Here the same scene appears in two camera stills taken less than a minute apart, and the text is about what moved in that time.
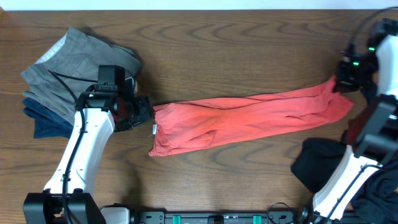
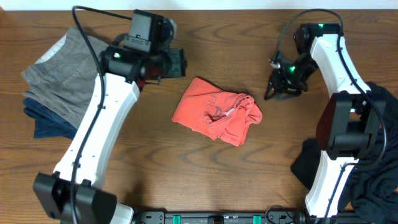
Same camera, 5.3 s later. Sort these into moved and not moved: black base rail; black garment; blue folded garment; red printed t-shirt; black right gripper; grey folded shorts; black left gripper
Moved: red printed t-shirt; black left gripper; black right gripper
Not moved: black garment; blue folded garment; black base rail; grey folded shorts
